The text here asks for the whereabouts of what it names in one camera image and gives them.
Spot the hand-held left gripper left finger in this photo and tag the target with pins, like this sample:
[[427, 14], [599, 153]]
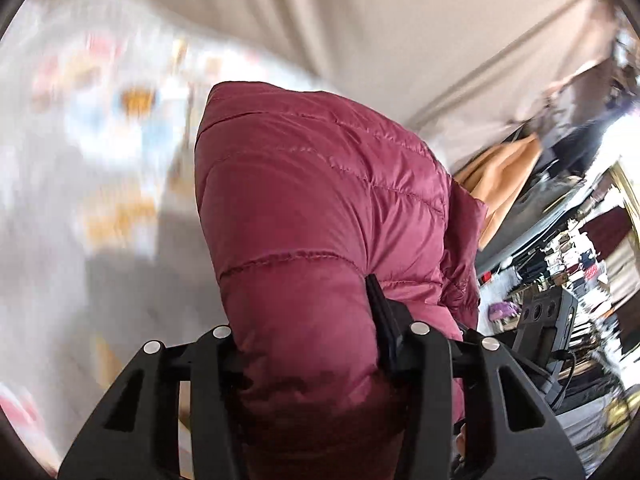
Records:
[[210, 365]]

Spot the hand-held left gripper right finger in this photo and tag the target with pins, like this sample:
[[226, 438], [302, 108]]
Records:
[[386, 312]]

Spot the maroon puffer jacket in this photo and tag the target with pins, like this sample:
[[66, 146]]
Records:
[[310, 220]]

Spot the purple object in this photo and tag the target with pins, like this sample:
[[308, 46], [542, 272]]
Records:
[[501, 311]]

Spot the dark grey furniture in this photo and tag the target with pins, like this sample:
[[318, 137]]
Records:
[[535, 215]]

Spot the tan cloth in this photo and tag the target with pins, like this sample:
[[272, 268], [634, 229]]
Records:
[[500, 180]]

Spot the floral grey bed sheet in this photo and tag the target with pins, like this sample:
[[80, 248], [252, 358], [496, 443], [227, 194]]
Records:
[[90, 210]]

